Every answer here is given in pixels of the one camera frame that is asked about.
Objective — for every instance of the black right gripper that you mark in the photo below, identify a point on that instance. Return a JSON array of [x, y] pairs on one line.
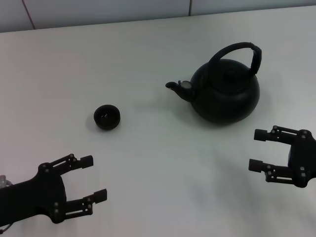
[[304, 158]]

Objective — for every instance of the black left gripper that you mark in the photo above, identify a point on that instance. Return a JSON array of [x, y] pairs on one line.
[[32, 195]]

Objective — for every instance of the small black teacup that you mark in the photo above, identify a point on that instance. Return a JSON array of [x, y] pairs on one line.
[[107, 118]]

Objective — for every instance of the silver left gripper connector pin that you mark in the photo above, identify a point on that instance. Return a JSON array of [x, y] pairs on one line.
[[4, 181]]

